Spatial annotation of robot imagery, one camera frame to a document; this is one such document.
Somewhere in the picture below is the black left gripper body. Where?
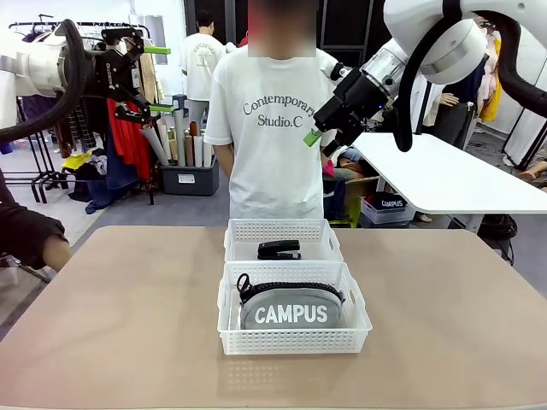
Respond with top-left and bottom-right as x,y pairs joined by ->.
83,49 -> 140,96

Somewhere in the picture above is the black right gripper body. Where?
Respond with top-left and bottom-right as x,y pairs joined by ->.
314,67 -> 388,149

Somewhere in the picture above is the black stapler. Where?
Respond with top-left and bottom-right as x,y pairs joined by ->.
256,240 -> 303,261

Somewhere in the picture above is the grey Campus pencil pouch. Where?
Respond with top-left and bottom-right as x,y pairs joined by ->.
236,272 -> 344,331

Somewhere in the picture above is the person's right forearm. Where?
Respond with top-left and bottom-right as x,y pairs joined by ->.
212,143 -> 234,176

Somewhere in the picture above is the grey stool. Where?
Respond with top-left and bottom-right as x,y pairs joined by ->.
172,93 -> 191,119

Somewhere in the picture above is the tall grey cardboard tube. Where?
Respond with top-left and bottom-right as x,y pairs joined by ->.
173,108 -> 187,167

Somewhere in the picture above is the white leaning paper roll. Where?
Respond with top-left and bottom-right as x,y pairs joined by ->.
140,126 -> 171,166

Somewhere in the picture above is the person in cream T-shirt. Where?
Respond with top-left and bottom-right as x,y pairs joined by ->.
179,8 -> 227,125

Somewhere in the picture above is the red dress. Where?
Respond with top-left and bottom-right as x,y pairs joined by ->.
106,97 -> 153,180

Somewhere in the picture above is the person in white T-shirt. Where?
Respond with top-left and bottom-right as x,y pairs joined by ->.
203,0 -> 338,221

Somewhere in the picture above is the brown cardboard box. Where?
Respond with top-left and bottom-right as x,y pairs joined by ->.
345,174 -> 381,214

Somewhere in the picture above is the grey storage bin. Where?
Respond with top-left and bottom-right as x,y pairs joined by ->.
160,164 -> 220,196

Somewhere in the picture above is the blue denim garment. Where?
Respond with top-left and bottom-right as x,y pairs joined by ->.
85,144 -> 138,214

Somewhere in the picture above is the black clothes rack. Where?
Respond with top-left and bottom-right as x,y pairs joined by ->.
8,15 -> 157,206

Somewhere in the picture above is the white basket with Campus pouch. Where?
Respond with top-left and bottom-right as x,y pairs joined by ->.
361,194 -> 416,226

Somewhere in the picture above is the yellow garment on pile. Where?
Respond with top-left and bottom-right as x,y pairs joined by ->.
62,151 -> 93,170

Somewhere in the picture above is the white table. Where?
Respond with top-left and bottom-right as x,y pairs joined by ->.
352,132 -> 547,234

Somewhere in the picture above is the white perforated plastic basket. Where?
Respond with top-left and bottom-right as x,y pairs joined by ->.
216,260 -> 373,355
223,218 -> 345,263

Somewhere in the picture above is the hanging yellow garment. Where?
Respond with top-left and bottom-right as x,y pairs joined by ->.
478,32 -> 503,123

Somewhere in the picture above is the seated person in dark clothes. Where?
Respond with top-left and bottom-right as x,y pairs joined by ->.
0,170 -> 73,270

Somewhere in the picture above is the black bag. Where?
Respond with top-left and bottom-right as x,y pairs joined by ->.
478,213 -> 518,251

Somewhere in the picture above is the mannequin leg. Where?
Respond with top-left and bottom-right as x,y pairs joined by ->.
519,161 -> 547,185

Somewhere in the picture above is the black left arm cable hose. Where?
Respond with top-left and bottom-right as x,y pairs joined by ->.
0,17 -> 86,144

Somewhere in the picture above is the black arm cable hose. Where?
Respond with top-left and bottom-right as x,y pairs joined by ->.
392,0 -> 547,153
0,17 -> 86,144

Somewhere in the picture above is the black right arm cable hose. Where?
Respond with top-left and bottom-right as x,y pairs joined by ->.
392,0 -> 547,153

